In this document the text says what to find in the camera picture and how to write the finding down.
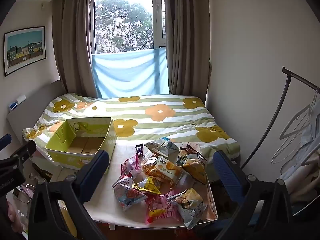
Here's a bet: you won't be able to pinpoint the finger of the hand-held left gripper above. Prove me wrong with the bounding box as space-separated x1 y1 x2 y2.
0 140 37 178
0 134 12 152

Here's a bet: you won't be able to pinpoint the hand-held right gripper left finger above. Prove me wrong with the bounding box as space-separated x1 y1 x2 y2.
27 150 110 240

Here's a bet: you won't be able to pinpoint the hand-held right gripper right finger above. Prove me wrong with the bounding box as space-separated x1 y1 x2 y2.
197 151 294 240

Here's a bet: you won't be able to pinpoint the pink white snack bag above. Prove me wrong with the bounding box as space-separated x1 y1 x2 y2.
121 155 143 178

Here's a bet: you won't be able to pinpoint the green cardboard box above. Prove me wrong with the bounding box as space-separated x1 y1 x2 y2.
44 117 117 174

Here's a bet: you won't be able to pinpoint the pile of snack packets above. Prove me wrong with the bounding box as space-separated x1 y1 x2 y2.
112 137 218 230

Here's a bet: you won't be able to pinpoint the blue white snack bag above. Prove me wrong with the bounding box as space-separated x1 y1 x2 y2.
144 137 179 158

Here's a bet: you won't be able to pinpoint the person's left hand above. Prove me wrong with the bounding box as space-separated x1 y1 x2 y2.
7 200 25 233

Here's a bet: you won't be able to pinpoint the white tray table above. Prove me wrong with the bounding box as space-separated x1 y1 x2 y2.
50 140 218 228

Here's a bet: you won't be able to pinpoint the grey bed headboard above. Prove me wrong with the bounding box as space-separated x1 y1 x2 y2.
5 80 68 143

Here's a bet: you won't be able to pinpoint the clear waffle pack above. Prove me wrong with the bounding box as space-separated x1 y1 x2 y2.
141 155 160 174

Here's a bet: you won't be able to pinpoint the floral striped blanket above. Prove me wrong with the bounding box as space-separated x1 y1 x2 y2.
22 92 240 159

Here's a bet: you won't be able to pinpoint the hanging light clothes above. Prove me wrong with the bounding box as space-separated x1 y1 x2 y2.
280 112 320 215

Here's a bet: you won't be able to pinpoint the framed houses picture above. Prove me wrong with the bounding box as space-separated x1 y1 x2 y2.
3 26 47 77

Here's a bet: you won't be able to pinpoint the light blue cloth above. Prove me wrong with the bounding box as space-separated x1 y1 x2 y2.
91 48 170 99

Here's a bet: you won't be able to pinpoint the brown curtain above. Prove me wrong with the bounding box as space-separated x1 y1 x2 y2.
164 0 212 103
52 0 98 98

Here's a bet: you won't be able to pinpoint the metal clothes rack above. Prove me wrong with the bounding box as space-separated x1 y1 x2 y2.
240 67 320 170

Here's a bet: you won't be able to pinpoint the window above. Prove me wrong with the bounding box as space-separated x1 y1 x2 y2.
91 0 167 54

